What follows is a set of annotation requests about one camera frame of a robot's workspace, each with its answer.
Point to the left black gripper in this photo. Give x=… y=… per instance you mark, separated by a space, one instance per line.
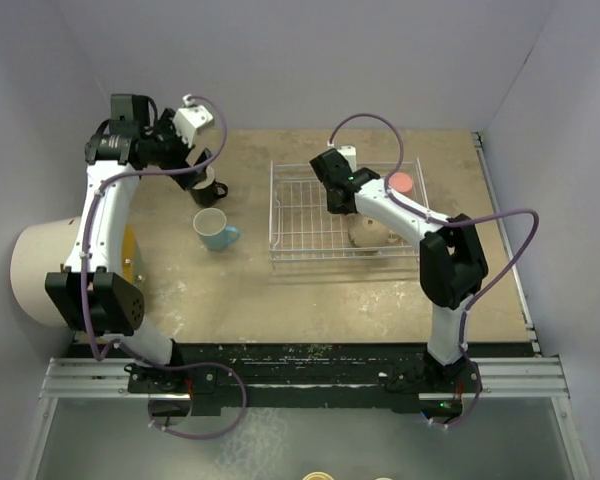
x=188 y=179

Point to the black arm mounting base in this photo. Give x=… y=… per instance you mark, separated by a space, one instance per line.
x=393 y=376

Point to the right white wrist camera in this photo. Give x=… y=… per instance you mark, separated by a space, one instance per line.
x=349 y=153

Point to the black hexagonal ceramic mug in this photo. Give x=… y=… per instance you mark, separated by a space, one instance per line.
x=207 y=192

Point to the large cream cylindrical bucket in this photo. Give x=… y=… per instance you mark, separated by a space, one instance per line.
x=41 y=249

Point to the right aluminium table rail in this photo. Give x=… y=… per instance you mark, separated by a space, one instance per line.
x=528 y=322

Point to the light blue ceramic mug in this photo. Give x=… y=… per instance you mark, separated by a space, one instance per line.
x=211 y=226

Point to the salmon tall tumbler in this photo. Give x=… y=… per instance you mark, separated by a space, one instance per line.
x=402 y=183

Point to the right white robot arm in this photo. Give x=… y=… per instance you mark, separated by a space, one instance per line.
x=452 y=261

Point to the white wire dish rack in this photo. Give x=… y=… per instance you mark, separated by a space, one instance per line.
x=301 y=230

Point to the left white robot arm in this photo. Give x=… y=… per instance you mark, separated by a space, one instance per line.
x=90 y=291

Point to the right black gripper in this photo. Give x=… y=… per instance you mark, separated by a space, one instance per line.
x=334 y=210

